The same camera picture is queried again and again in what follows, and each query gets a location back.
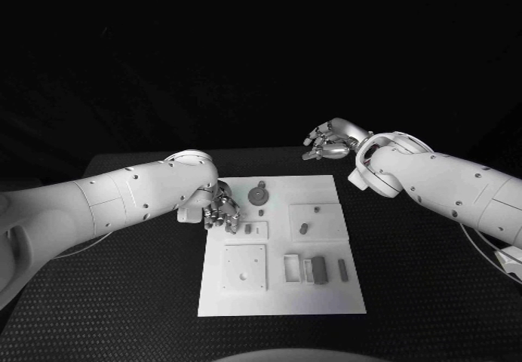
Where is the white cable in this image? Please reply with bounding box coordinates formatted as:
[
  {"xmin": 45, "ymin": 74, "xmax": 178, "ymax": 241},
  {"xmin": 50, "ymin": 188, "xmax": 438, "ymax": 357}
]
[
  {"xmin": 458, "ymin": 222, "xmax": 522, "ymax": 285},
  {"xmin": 50, "ymin": 231, "xmax": 115, "ymax": 259}
]

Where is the thick grey cylinder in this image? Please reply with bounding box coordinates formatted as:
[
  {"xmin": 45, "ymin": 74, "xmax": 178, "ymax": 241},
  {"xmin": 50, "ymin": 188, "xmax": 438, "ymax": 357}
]
[{"xmin": 309, "ymin": 256, "xmax": 330, "ymax": 285}]

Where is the grey gear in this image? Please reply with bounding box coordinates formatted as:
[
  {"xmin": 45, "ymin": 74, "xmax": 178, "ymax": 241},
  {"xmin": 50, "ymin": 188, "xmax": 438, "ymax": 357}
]
[{"xmin": 246, "ymin": 186, "xmax": 270, "ymax": 207}]

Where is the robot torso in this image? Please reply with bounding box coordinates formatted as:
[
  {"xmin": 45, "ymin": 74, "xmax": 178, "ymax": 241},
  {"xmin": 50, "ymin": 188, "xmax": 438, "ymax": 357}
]
[{"xmin": 210, "ymin": 348, "xmax": 381, "ymax": 362}]

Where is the white task board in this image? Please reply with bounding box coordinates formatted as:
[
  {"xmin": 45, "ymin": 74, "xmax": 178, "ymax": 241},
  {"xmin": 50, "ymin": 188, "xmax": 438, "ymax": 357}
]
[{"xmin": 197, "ymin": 174, "xmax": 367, "ymax": 318}]

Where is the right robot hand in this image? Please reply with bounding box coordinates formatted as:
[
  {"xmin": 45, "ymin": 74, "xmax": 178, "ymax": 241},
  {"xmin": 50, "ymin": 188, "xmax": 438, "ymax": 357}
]
[{"xmin": 301, "ymin": 117, "xmax": 373, "ymax": 161}]

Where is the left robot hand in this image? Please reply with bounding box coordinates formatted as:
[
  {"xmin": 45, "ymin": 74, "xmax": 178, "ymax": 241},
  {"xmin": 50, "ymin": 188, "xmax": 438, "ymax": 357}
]
[{"xmin": 194, "ymin": 179, "xmax": 240, "ymax": 235}]

